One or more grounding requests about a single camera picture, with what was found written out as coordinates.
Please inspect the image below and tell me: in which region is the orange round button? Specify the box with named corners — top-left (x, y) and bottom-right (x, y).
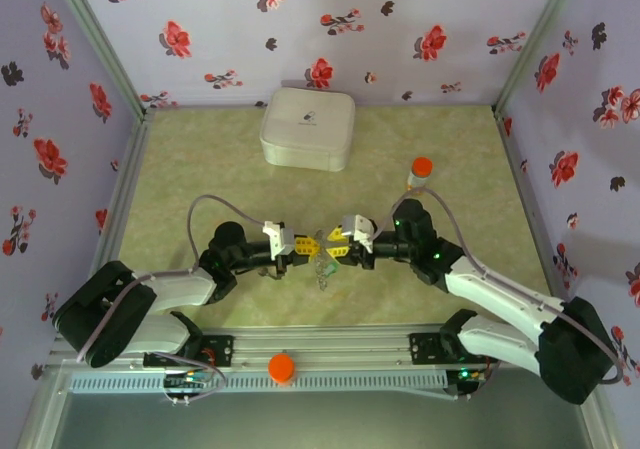
top-left (267, 352), bottom-right (297, 385)

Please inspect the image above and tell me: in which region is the grey slotted cable duct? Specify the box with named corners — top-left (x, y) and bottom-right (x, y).
top-left (67, 371), bottom-right (449, 395)

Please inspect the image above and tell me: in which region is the small circuit board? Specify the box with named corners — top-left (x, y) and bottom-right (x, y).
top-left (452, 366), bottom-right (484, 395)
top-left (164, 372), bottom-right (211, 393)

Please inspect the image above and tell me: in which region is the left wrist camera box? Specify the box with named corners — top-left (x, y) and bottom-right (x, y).
top-left (262, 220), bottom-right (296, 261)

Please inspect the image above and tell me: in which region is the orange cap pill bottle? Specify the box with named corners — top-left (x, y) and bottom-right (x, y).
top-left (407, 156), bottom-right (434, 195)

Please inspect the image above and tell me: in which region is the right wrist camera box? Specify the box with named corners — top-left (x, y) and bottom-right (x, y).
top-left (339, 213), bottom-right (377, 255)

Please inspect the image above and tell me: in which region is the white zip case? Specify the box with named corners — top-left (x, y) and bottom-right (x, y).
top-left (258, 87), bottom-right (357, 173)

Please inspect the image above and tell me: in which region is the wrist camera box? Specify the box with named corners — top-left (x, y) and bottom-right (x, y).
top-left (262, 220), bottom-right (296, 261)
top-left (339, 213), bottom-right (377, 255)

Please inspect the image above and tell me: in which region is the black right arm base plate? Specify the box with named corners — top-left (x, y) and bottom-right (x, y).
top-left (408, 332), bottom-right (500, 366)

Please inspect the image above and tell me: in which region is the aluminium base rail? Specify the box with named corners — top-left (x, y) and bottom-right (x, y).
top-left (47, 324), bottom-right (596, 370)

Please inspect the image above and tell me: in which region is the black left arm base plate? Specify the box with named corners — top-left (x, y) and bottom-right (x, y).
top-left (143, 334), bottom-right (235, 369)

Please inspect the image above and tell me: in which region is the aluminium corner post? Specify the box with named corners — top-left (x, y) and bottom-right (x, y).
top-left (492, 0), bottom-right (586, 115)
top-left (44, 0), bottom-right (151, 120)

